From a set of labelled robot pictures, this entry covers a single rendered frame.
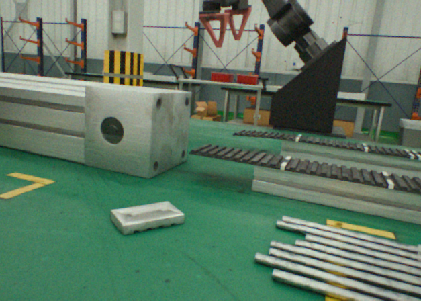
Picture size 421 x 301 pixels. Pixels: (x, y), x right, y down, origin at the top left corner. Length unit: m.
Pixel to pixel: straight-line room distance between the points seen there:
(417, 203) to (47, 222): 0.32
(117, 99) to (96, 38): 10.03
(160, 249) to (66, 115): 0.24
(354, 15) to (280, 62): 1.84
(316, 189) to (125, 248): 0.20
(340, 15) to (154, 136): 7.95
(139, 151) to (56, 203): 0.11
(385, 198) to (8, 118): 0.45
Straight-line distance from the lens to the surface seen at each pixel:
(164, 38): 9.17
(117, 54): 3.81
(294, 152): 0.53
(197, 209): 0.29
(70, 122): 0.42
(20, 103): 0.50
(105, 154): 0.39
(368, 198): 0.35
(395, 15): 8.28
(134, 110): 0.36
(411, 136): 5.44
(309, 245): 0.25
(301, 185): 0.35
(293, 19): 0.99
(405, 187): 0.34
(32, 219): 0.28
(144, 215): 0.26
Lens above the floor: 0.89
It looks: 12 degrees down
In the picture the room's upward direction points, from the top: 5 degrees clockwise
